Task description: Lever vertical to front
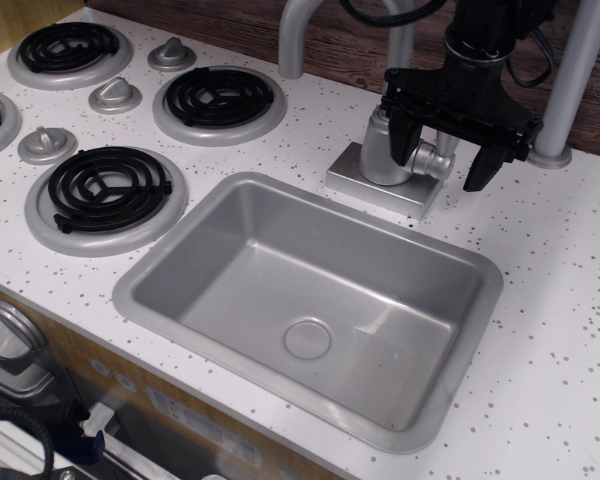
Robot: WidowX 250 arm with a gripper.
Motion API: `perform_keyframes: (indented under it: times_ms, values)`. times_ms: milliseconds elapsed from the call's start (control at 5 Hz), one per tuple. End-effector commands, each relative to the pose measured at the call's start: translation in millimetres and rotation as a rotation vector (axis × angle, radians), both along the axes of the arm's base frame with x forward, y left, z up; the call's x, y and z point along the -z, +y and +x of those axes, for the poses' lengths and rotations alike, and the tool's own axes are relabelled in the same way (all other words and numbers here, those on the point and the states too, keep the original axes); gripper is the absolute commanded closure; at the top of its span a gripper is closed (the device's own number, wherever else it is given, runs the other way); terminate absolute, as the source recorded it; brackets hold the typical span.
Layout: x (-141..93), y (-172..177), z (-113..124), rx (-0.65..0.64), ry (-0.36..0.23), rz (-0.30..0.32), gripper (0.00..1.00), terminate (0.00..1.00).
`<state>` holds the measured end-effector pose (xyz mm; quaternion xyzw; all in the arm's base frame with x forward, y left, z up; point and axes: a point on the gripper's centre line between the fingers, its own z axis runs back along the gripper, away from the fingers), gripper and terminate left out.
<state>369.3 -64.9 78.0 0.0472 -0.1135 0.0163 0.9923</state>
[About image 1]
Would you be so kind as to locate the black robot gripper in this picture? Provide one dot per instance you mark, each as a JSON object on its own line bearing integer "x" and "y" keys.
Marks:
{"x": 464, "y": 98}

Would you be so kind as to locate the silver faucet lever handle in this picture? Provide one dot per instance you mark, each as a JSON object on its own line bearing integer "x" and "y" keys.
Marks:
{"x": 434, "y": 160}

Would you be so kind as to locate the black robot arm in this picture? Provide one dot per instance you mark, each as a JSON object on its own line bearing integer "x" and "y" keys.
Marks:
{"x": 487, "y": 24}

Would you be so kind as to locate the grey vertical support pole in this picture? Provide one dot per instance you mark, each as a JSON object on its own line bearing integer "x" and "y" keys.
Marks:
{"x": 550, "y": 149}

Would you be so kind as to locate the silver toy faucet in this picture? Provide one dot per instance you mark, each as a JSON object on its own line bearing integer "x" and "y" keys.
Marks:
{"x": 342, "y": 141}

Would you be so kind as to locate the grey toy sink basin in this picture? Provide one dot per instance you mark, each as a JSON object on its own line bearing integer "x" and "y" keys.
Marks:
{"x": 366, "y": 325}

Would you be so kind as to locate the black coil burner middle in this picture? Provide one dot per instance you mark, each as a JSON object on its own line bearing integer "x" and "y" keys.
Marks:
{"x": 219, "y": 106}

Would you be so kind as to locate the black coil burner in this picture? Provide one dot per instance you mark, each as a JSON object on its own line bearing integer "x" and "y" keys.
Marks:
{"x": 71, "y": 55}
{"x": 106, "y": 201}
{"x": 219, "y": 106}

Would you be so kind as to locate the silver stove knob back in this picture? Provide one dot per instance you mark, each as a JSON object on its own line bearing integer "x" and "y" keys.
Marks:
{"x": 171, "y": 56}

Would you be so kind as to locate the silver stove knob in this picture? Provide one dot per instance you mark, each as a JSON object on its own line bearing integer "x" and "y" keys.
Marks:
{"x": 171, "y": 56}
{"x": 47, "y": 145}
{"x": 115, "y": 97}

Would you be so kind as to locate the silver stove knob middle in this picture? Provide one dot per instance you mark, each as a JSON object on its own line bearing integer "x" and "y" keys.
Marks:
{"x": 115, "y": 97}

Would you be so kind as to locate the black coil burner front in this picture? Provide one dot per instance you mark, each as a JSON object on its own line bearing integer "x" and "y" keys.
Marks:
{"x": 106, "y": 201}

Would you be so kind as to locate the black coil burner back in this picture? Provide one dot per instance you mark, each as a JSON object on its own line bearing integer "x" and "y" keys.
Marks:
{"x": 71, "y": 55}

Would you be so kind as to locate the silver stove knob front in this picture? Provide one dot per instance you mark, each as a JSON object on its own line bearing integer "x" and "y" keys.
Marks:
{"x": 47, "y": 145}

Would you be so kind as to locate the silver oven dial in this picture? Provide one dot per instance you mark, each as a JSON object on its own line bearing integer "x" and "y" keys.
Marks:
{"x": 21, "y": 342}

